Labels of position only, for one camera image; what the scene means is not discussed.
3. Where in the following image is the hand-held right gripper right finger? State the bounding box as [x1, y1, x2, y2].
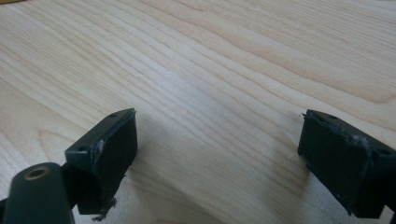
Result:
[297, 108, 396, 219]

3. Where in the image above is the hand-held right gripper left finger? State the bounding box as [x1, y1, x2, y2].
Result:
[64, 107, 138, 222]

